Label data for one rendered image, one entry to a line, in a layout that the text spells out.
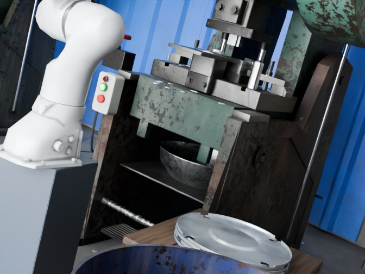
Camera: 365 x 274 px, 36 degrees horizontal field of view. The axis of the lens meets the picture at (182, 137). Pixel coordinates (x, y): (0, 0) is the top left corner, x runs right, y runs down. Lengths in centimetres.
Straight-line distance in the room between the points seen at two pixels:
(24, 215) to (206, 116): 68
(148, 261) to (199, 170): 99
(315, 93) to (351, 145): 90
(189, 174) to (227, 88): 32
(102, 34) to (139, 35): 244
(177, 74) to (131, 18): 185
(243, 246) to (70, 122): 51
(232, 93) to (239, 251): 67
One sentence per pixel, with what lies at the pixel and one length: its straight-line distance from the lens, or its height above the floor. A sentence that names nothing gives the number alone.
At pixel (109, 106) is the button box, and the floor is 52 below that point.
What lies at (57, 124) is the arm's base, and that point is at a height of 54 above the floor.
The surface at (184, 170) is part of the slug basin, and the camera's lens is 194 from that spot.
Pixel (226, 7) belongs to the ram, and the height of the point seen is 94.
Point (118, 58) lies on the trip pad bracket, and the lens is 199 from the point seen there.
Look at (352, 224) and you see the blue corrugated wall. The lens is 305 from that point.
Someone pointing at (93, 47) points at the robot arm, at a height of 74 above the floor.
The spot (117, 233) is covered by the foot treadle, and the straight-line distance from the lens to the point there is 181.
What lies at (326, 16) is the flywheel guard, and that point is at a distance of 168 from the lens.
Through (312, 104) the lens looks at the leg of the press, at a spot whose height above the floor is 69.
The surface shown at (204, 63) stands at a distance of 187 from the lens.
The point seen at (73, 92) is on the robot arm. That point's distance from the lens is 136.
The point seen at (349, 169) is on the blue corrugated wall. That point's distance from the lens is 301.
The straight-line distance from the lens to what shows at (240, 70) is 195.
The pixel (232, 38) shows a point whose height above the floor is 84.
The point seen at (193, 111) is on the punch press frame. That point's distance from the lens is 181.
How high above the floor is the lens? 84
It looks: 11 degrees down
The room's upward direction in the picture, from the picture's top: 15 degrees clockwise
